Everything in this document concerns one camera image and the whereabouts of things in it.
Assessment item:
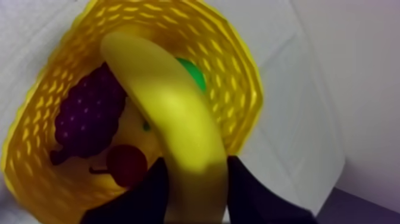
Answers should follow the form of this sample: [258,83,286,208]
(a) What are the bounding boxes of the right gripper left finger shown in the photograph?
[80,157,170,224]

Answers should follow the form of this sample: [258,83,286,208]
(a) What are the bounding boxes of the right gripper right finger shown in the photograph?
[226,155,319,224]

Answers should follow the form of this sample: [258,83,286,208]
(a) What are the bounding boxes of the yellow toy banana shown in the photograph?
[99,31,228,224]

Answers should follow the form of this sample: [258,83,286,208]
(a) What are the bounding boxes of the yellow plastic basket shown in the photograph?
[0,0,264,224]

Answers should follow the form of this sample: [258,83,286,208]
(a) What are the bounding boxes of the small red fruit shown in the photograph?
[89,144,149,188]

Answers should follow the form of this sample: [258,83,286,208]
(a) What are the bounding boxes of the purple toy grapes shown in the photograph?
[49,62,128,166]

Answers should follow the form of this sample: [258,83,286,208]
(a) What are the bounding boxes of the green toy pear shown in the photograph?
[175,57,207,92]

